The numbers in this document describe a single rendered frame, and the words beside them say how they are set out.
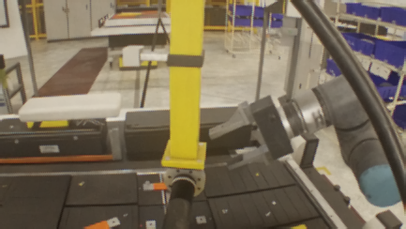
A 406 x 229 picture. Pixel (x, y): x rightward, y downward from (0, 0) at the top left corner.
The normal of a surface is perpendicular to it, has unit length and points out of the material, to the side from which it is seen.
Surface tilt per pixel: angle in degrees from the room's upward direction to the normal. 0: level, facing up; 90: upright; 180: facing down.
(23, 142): 90
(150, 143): 90
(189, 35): 90
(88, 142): 90
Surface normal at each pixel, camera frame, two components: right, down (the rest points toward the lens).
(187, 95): -0.07, 0.43
